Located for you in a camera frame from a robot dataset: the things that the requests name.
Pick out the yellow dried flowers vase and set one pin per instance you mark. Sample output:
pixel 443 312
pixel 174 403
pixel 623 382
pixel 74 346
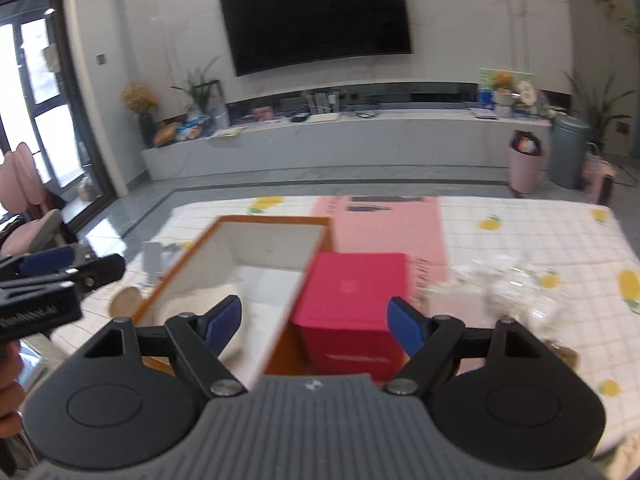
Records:
pixel 141 100

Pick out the white plush in plastic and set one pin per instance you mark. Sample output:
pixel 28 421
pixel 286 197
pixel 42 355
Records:
pixel 482 292

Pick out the person's hand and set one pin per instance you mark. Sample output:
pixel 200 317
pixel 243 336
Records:
pixel 12 394

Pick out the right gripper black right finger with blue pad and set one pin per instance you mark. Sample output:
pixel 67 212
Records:
pixel 498 394

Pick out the grey tv console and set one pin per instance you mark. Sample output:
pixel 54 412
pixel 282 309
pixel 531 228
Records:
pixel 419 137

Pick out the green plant in vase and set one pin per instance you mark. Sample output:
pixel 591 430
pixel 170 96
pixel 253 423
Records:
pixel 202 88

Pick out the lemon pattern checked tablecloth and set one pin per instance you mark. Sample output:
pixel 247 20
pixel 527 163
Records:
pixel 578 248

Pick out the pink paper sheet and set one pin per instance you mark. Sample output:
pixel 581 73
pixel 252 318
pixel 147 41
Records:
pixel 383 224

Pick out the grey phone stand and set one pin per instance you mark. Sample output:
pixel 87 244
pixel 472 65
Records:
pixel 159 258

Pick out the black wall television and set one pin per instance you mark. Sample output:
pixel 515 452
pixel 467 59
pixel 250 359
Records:
pixel 269 34

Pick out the grey round trash bin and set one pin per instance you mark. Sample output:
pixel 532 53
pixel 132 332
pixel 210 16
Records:
pixel 568 143

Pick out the white fluffy towel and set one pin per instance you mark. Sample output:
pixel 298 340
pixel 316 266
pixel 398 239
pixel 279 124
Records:
pixel 201 300

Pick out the pink trash bin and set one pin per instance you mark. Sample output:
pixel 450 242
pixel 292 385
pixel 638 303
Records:
pixel 526 158

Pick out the pink office chair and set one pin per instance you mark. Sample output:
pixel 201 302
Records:
pixel 23 192

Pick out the orange white storage box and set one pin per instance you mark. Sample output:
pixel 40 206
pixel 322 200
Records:
pixel 270 257

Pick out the cluttered items on console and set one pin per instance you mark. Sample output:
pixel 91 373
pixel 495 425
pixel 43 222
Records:
pixel 509 93

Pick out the pink small heater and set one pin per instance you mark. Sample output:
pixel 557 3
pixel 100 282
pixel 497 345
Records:
pixel 600 176

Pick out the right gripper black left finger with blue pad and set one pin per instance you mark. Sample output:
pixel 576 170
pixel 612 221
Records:
pixel 132 393

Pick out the beige round container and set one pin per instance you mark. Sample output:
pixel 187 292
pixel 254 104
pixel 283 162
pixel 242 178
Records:
pixel 126 302

